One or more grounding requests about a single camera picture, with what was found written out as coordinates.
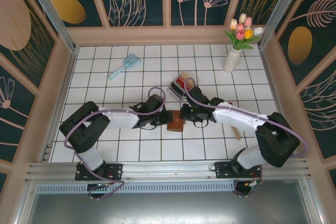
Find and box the brown leather card holder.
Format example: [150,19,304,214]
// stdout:
[167,110,187,132]

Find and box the gold VIP card stack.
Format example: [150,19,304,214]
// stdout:
[180,71,197,89]

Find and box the light blue toy fork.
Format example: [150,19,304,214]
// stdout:
[108,54,143,80]

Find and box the white ribbed vase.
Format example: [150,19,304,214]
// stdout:
[223,49,241,74]

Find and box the artificial tulip bouquet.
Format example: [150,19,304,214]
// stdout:
[224,13,264,51]

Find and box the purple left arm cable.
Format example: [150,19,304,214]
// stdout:
[65,87,167,200]

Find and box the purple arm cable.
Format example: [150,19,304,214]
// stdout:
[183,78,309,198]
[65,87,167,200]

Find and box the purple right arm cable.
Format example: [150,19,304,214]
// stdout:
[183,78,309,198]

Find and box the red spatula wooden handle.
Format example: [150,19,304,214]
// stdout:
[227,101,243,141]

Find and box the aluminium frame rail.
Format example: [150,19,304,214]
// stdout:
[25,161,312,183]

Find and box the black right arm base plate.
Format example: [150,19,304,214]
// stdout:
[214,161,263,180]

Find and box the grey slotted cable duct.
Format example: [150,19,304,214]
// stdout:
[35,183,236,194]

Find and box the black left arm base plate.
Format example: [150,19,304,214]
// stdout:
[75,163,124,182]

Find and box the coloured wire bundle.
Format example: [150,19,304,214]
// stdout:
[244,176,264,191]

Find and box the aluminium corner post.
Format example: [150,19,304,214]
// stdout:
[22,0,77,52]
[258,0,307,49]

